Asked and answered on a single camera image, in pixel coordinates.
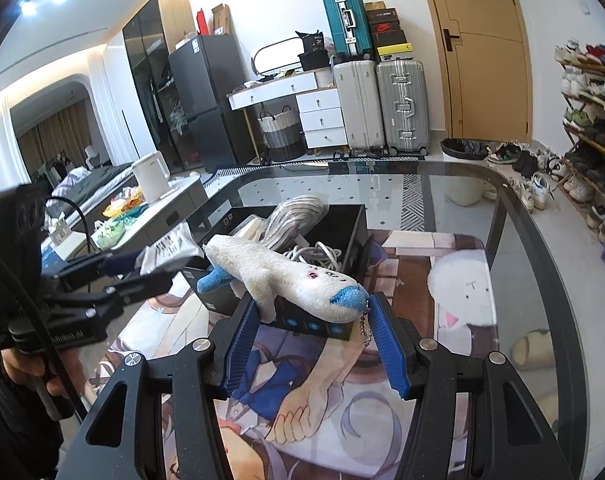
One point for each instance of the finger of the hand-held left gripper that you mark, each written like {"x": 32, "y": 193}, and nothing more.
{"x": 120, "y": 263}
{"x": 142, "y": 287}

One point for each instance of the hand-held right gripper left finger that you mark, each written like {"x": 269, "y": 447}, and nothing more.
{"x": 240, "y": 355}

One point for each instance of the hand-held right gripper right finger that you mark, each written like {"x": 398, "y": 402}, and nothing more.
{"x": 390, "y": 350}

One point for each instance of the white striped socks pack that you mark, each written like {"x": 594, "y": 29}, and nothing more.
{"x": 170, "y": 247}

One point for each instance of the black cardboard box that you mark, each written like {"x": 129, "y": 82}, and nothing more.
{"x": 307, "y": 322}

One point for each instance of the white blue plush toy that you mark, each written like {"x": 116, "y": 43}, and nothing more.
{"x": 282, "y": 270}

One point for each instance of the person's left forearm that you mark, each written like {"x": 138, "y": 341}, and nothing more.
{"x": 12, "y": 435}

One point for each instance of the person's left hand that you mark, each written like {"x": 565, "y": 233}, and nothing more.
{"x": 25, "y": 367}

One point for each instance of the pile of snack packets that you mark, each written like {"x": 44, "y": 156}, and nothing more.
{"x": 120, "y": 215}

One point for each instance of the bed with dark blanket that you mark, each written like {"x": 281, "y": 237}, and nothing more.
{"x": 92, "y": 182}

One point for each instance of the grey side table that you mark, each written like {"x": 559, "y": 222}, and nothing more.
{"x": 182, "y": 205}

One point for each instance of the printed table mat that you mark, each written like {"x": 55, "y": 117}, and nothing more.
{"x": 307, "y": 410}

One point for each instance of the white kettle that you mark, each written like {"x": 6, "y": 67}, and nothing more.
{"x": 151, "y": 175}

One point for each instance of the beige slipper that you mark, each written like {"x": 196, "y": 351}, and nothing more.
{"x": 532, "y": 349}

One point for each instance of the white waste bin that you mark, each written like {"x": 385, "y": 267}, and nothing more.
{"x": 462, "y": 190}

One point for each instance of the black fridge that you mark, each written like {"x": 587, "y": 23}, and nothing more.
{"x": 202, "y": 105}

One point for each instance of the woven grey white basket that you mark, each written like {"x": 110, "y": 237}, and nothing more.
{"x": 281, "y": 137}

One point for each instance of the dark glass wardrobe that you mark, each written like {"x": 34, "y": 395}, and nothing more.
{"x": 147, "y": 60}

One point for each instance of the black basin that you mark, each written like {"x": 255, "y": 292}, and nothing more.
{"x": 465, "y": 149}

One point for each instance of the group of loose shoes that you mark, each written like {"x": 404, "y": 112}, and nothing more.
{"x": 527, "y": 165}

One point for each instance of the white dresser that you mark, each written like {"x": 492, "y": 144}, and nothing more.
{"x": 322, "y": 120}

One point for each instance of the silver suitcase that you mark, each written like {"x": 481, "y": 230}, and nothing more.
{"x": 402, "y": 105}

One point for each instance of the white suitcase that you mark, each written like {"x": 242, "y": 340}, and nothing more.
{"x": 360, "y": 105}

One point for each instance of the oval mirror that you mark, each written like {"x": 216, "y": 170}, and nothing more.
{"x": 282, "y": 55}

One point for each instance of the brown cardboard box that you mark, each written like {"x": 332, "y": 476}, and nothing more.
{"x": 221, "y": 19}

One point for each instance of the white ribbed bin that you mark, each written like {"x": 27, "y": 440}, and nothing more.
{"x": 325, "y": 78}

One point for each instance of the black bag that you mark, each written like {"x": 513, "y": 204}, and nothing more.
{"x": 312, "y": 57}

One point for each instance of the wooden shoe rack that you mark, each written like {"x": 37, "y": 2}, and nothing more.
{"x": 600, "y": 147}

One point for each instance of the shoe rack with shoes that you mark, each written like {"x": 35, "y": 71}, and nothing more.
{"x": 580, "y": 120}

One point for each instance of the wooden door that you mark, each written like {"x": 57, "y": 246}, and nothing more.
{"x": 482, "y": 60}

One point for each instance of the plain black shoe box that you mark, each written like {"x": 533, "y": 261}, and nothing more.
{"x": 390, "y": 38}

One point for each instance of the black shoe box red logo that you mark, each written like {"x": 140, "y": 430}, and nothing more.
{"x": 385, "y": 27}

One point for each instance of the teal suitcase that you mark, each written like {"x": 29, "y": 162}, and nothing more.
{"x": 345, "y": 22}

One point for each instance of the black shoe box white label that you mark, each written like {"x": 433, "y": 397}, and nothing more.
{"x": 382, "y": 15}

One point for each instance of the brown shoe box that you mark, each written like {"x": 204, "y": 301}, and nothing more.
{"x": 380, "y": 6}

